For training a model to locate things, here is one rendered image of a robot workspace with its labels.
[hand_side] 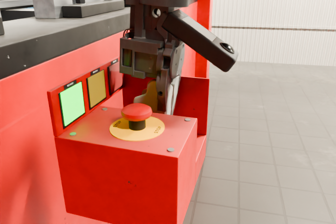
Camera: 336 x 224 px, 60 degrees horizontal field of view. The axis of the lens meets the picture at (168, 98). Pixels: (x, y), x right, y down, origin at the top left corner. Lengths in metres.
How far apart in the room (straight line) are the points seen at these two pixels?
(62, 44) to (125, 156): 0.32
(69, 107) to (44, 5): 0.46
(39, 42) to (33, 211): 0.29
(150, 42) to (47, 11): 0.45
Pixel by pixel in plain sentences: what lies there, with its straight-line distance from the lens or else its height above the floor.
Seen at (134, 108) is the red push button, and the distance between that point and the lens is 0.37.
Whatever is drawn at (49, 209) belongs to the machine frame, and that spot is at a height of 0.55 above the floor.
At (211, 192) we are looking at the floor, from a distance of 1.52.
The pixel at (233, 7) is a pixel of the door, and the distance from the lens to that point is 3.91.
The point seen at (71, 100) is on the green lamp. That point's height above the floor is 0.82.
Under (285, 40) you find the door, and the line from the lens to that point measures 4.01.
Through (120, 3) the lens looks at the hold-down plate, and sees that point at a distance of 1.03.
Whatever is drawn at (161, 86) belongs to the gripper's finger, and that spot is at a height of 0.82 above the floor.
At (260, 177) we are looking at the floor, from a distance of 1.68.
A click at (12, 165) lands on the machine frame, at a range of 0.52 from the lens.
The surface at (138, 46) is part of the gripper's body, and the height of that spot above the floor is 0.87.
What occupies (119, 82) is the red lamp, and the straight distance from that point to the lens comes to 0.51.
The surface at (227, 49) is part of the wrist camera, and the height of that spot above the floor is 0.87.
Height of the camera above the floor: 0.96
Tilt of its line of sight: 21 degrees down
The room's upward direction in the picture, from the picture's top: straight up
